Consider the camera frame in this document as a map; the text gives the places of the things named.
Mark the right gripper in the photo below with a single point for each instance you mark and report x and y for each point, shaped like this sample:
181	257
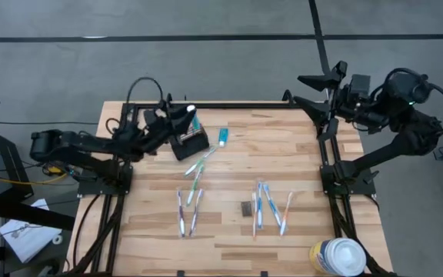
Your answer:
344	109

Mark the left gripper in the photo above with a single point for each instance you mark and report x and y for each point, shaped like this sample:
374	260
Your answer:
154	136

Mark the teal toothpaste tube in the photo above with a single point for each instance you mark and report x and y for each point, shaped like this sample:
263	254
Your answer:
196	124
224	135

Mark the purple toothbrush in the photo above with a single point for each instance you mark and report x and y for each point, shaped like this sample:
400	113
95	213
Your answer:
181	215
195	213

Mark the small grey floss box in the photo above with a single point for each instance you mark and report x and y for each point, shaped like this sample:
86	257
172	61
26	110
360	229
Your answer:
246	208

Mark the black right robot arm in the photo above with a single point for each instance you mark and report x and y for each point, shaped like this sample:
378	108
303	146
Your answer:
398	142

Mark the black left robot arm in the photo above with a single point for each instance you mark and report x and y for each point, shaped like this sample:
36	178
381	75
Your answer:
75	148

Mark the black table clamp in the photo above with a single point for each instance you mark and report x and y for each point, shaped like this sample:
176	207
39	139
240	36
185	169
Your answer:
264	274
181	274

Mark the white paper sheet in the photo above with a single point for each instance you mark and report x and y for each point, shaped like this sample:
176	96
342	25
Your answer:
40	204

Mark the wipes canister with white lid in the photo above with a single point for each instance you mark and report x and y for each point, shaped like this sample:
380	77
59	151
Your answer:
340	257

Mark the white tape roll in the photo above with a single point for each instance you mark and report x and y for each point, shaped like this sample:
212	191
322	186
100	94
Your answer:
53	239

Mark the black equipment stand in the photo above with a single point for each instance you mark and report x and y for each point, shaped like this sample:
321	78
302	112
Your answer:
10	165

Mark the white printed booklet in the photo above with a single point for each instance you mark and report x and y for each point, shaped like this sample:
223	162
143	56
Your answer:
25	240

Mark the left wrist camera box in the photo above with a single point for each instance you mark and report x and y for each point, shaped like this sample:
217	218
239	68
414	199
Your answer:
152	116

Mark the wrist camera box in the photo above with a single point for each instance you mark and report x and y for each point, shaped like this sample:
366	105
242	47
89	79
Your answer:
360	86
152	116

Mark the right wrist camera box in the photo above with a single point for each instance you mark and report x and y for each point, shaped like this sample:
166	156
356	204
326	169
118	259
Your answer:
360	86

